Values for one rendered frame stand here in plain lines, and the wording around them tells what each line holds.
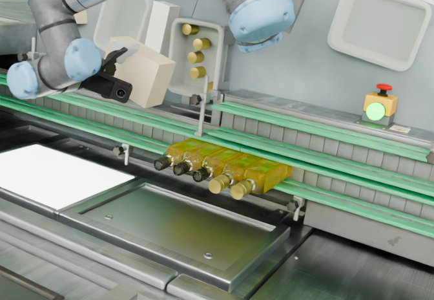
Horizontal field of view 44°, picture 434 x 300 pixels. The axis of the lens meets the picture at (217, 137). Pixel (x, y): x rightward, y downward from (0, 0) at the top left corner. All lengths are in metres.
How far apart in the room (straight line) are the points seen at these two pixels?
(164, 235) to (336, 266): 0.42
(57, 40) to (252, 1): 0.39
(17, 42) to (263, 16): 1.29
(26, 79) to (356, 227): 0.88
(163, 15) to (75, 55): 0.67
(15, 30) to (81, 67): 1.01
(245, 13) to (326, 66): 0.63
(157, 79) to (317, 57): 0.46
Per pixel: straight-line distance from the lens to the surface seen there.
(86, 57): 1.08
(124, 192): 1.49
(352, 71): 1.52
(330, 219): 1.48
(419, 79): 1.48
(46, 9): 1.11
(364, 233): 1.47
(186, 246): 1.25
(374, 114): 1.41
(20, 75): 1.15
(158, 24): 1.70
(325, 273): 1.32
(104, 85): 1.26
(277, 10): 0.94
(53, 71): 1.11
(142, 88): 1.36
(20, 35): 2.08
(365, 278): 1.35
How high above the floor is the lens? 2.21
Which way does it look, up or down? 59 degrees down
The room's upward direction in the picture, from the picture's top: 112 degrees counter-clockwise
